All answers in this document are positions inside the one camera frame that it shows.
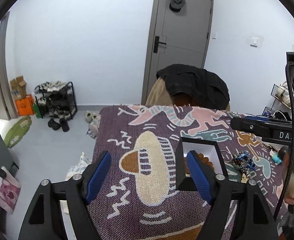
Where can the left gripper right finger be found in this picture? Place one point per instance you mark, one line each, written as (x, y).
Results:
(202, 175)

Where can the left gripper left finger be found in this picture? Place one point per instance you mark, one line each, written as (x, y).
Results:
(94, 176)

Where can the black jewelry box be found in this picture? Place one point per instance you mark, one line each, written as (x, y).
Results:
(204, 153)

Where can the right hand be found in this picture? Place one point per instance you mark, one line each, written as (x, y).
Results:
(289, 196)

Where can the small doll figure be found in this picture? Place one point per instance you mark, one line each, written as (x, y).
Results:
(276, 156)

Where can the white sneakers on floor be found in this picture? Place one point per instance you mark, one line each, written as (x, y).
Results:
(91, 116)

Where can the patterned purple woven blanket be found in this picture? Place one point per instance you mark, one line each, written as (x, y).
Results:
(148, 193)

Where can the black slippers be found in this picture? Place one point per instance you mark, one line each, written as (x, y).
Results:
(62, 124)

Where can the black shoe rack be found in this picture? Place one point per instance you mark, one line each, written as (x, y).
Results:
(55, 100)

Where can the green oval floor mat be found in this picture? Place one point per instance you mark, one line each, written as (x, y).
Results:
(17, 131)

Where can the orange paper bag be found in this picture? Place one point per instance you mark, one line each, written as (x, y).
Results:
(25, 106)

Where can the pink tote bag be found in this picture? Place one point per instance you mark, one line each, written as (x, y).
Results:
(9, 190)

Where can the cardboard box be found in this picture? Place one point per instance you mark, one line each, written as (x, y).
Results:
(18, 88)

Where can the grey door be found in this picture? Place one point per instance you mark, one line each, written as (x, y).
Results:
(186, 34)

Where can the grey cap on door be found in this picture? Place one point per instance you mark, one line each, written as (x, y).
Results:
(176, 5)

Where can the black wire basket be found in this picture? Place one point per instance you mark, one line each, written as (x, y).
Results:
(281, 106)

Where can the white light switch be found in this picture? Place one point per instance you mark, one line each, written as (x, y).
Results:
(254, 42)

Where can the black door handle lock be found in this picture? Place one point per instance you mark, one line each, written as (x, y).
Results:
(157, 43)

